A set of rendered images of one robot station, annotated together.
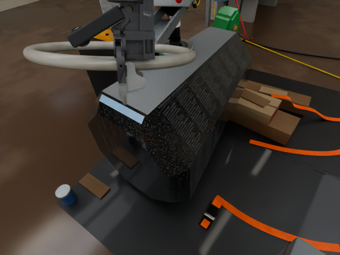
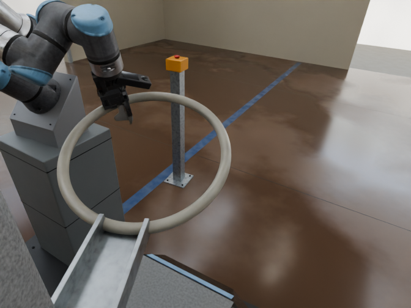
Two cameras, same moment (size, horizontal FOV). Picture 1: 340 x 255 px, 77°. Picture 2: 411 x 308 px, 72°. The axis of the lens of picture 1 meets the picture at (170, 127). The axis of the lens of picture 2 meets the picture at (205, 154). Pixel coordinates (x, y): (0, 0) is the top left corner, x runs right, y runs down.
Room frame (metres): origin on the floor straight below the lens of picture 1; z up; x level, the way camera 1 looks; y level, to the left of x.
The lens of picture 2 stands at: (1.34, 0.13, 1.59)
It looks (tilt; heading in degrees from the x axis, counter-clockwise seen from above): 33 degrees down; 165
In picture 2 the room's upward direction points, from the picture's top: 3 degrees clockwise
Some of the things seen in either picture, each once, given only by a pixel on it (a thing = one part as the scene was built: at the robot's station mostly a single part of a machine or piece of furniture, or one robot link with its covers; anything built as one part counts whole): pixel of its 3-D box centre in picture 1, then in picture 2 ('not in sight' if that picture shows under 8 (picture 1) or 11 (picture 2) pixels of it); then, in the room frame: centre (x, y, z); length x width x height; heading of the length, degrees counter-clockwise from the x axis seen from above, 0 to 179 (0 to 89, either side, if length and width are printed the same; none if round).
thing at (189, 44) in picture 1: (175, 46); not in sight; (1.26, -0.08, 0.86); 0.21 x 0.21 x 0.01
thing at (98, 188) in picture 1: (94, 185); not in sight; (0.85, 0.62, 0.02); 0.25 x 0.10 x 0.01; 52
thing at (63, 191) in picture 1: (66, 195); not in sight; (0.76, 0.78, 0.08); 0.10 x 0.10 x 0.13
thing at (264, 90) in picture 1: (272, 92); not in sight; (1.63, -1.04, 0.14); 0.25 x 0.10 x 0.01; 56
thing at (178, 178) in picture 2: not in sight; (178, 126); (-0.67, 0.44, 0.54); 0.20 x 0.20 x 1.09; 52
